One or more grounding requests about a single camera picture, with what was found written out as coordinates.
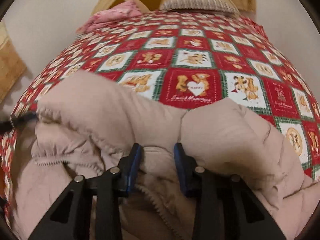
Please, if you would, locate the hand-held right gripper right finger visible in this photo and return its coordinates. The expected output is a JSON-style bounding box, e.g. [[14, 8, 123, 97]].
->
[[174, 142, 285, 240]]

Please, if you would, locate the red checked printed blanket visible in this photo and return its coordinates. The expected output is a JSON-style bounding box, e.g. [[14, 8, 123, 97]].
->
[[0, 11, 320, 220]]

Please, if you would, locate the beige puffer jacket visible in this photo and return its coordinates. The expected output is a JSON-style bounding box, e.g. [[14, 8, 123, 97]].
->
[[11, 70, 320, 240]]

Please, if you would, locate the striped pillow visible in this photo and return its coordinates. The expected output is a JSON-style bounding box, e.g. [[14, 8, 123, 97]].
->
[[160, 0, 240, 14]]

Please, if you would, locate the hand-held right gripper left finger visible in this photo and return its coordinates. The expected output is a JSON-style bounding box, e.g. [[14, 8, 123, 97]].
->
[[30, 144, 144, 240]]

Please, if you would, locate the pink floral quilt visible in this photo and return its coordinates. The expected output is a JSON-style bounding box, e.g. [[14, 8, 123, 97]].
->
[[76, 0, 144, 33]]

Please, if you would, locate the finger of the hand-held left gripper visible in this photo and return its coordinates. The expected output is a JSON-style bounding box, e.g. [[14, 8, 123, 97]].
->
[[0, 112, 38, 133]]

